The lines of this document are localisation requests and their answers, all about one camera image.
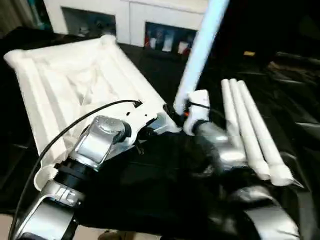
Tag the black shiny mat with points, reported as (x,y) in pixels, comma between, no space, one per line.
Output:
(155,187)

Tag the white cabinet with glass doors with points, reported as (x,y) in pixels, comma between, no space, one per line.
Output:
(130,25)

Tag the small tan block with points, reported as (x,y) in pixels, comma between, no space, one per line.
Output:
(249,53)

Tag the white plastic table leg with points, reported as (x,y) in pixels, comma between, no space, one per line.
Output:
(245,120)
(259,125)
(200,55)
(232,112)

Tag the white plastic table top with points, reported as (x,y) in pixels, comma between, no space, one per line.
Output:
(62,75)

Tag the grey curtain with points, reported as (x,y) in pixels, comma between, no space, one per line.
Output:
(17,12)

